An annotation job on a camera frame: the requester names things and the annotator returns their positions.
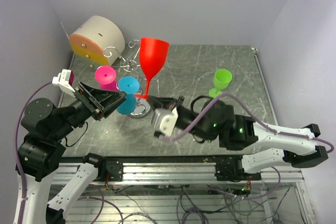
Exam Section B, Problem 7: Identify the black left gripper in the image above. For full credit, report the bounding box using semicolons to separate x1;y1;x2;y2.
50;79;127;140

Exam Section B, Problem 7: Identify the blue plastic wine glass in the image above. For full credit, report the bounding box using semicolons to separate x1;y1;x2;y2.
117;76;140;115

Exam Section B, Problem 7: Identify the red plastic wine glass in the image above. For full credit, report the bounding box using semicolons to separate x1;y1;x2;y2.
134;37;170;99

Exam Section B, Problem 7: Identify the green plastic wine glass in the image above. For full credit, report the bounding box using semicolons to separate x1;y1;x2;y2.
208;69;233;98

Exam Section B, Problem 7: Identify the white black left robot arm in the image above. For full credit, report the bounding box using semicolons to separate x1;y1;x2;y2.
13;82;127;223

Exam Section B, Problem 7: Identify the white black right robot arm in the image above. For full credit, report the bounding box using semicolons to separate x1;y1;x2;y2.
147;96;329;180

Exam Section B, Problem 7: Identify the pink plastic wine glass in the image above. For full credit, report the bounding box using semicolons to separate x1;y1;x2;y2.
94;66;118;91

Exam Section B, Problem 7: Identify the beige round drawer box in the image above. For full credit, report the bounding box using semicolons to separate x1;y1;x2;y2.
69;15;125;66

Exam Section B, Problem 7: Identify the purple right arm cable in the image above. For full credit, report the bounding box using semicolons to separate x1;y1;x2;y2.
160;93;335;200

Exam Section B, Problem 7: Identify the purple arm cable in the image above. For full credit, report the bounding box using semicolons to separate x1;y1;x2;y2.
14;81;57;224
160;93;335;200

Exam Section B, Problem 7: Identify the chrome wire wine glass rack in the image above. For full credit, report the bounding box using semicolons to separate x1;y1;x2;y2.
103;39;152;119

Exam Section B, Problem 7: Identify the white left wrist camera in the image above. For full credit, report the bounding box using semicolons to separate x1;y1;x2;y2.
52;69;75;97

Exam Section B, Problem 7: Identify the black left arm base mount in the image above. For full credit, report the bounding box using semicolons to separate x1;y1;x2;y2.
106;158;124;182

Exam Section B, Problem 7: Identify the aluminium rail frame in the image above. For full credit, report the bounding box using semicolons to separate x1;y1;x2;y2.
15;161;316;224

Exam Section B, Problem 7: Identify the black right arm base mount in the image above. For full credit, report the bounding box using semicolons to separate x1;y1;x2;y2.
214;162;261;182

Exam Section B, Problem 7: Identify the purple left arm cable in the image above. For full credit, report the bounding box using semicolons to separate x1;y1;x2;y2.
14;81;57;224

